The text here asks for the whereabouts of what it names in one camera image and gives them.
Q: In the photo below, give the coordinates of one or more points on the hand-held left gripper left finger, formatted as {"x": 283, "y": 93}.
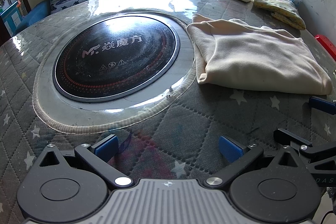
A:
{"x": 106, "y": 148}

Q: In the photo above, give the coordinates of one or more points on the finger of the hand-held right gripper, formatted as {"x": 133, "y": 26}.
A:
{"x": 321, "y": 105}
{"x": 291, "y": 138}

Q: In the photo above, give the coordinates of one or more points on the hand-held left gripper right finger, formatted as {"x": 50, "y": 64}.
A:
{"x": 231, "y": 149}

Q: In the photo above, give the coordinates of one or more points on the cream long-sleeve top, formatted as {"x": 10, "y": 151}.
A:
{"x": 249, "y": 56}

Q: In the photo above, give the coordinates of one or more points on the red plastic object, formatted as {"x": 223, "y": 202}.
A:
{"x": 326, "y": 47}

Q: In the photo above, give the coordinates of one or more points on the black round induction cooktop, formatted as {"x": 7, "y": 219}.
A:
{"x": 115, "y": 61}

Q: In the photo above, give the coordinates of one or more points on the yellow patterned cloth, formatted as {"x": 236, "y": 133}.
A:
{"x": 283, "y": 10}

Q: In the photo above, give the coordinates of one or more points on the blue toy cabinet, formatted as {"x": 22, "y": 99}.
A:
{"x": 10, "y": 18}

